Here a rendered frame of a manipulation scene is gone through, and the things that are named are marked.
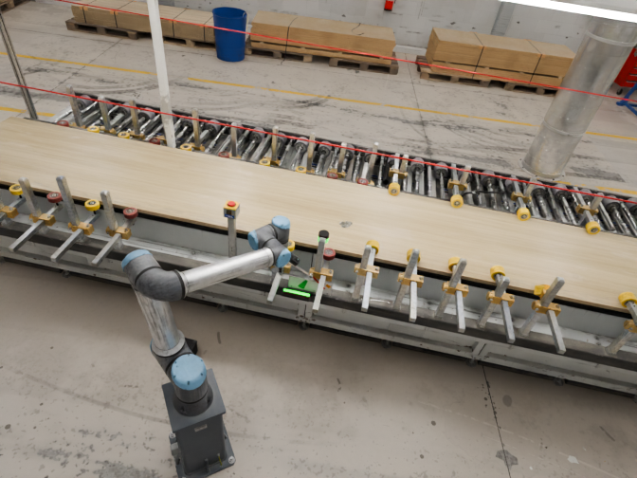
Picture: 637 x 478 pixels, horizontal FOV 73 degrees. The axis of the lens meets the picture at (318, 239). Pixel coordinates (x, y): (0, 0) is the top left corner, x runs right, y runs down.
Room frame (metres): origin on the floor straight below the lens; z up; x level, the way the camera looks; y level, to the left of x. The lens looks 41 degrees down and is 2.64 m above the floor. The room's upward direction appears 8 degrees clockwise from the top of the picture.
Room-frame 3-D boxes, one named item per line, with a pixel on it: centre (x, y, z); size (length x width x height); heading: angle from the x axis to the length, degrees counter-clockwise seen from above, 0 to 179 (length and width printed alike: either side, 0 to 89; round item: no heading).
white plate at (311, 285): (1.72, 0.01, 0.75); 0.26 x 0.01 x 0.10; 85
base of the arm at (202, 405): (1.01, 0.50, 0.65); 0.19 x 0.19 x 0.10
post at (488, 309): (1.66, -1.02, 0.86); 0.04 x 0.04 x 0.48; 85
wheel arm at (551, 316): (1.53, -1.30, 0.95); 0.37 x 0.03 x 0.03; 175
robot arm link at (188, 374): (1.02, 0.50, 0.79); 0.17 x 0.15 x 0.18; 47
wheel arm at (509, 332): (1.62, -1.05, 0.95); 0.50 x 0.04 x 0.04; 175
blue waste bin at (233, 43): (7.28, 1.89, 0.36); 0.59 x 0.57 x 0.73; 1
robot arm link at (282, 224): (1.59, 0.19, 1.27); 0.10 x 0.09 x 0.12; 137
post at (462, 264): (1.68, -0.77, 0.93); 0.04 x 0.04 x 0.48; 85
